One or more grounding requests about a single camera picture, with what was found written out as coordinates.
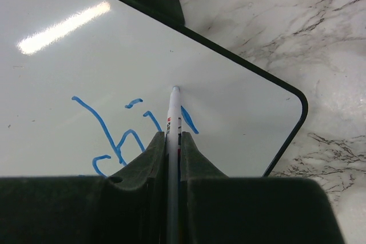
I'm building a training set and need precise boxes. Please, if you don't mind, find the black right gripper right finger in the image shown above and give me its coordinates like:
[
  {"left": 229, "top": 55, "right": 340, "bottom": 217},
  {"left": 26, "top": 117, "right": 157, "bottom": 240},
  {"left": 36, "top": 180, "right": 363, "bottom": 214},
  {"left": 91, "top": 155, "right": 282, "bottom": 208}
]
[{"left": 180, "top": 132, "right": 344, "bottom": 243}]

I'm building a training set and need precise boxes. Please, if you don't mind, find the white whiteboard with black rim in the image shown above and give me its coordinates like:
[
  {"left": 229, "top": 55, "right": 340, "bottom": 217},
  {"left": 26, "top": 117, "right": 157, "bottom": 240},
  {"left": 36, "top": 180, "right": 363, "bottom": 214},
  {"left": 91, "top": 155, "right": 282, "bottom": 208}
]
[{"left": 1, "top": 0, "right": 308, "bottom": 177}]

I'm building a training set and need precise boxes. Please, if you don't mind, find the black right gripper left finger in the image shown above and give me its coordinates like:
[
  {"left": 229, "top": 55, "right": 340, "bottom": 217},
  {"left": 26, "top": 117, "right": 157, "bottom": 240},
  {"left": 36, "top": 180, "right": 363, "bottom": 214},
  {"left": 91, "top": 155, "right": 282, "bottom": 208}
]
[{"left": 1, "top": 132, "right": 165, "bottom": 243}]

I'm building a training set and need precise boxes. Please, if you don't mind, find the white marker pen blue cap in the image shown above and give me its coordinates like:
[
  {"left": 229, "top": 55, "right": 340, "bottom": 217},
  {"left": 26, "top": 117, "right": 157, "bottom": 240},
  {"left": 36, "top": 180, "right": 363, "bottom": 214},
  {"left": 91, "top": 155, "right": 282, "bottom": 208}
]
[{"left": 165, "top": 86, "right": 181, "bottom": 243}]

